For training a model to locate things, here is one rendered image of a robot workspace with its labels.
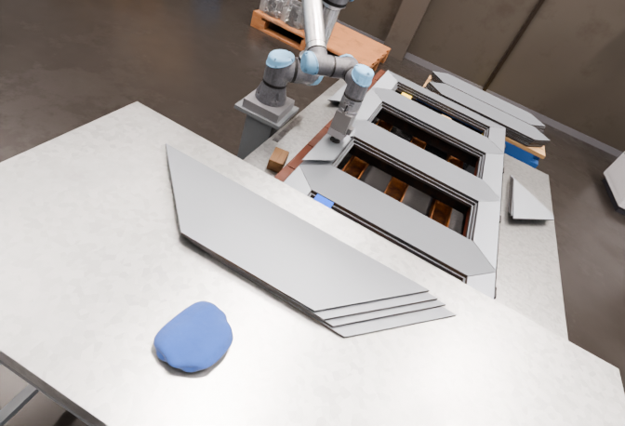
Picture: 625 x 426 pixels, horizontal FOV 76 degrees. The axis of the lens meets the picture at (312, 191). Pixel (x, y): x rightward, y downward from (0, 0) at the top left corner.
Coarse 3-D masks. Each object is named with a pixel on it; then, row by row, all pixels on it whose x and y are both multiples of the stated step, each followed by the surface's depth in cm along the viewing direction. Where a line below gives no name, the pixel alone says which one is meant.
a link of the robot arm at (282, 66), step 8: (272, 56) 176; (280, 56) 177; (288, 56) 178; (272, 64) 177; (280, 64) 176; (288, 64) 177; (296, 64) 180; (264, 72) 183; (272, 72) 179; (280, 72) 178; (288, 72) 179; (296, 72) 180; (264, 80) 183; (272, 80) 181; (280, 80) 181; (288, 80) 183
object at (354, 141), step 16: (416, 96) 225; (400, 112) 200; (448, 112) 222; (432, 128) 197; (480, 128) 220; (352, 144) 166; (368, 144) 166; (464, 144) 195; (304, 160) 143; (320, 160) 146; (336, 160) 151; (384, 160) 165; (400, 160) 163; (480, 160) 191; (416, 176) 163; (480, 176) 177; (448, 192) 161; (336, 208) 131; (368, 224) 130; (400, 240) 128; (416, 256) 127; (448, 272) 126
